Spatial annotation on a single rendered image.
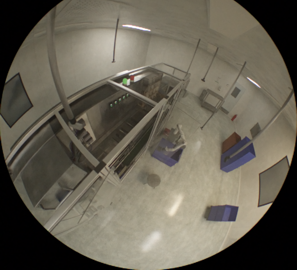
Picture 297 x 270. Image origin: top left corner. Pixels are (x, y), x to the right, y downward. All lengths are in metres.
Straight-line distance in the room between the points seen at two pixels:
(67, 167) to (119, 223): 1.92
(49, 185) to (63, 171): 0.18
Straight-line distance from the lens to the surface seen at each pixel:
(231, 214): 3.32
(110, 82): 1.26
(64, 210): 0.69
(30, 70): 3.51
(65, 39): 3.63
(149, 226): 2.54
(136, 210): 2.39
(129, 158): 1.80
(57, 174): 0.82
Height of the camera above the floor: 2.34
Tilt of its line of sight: 47 degrees down
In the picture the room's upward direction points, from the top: 17 degrees clockwise
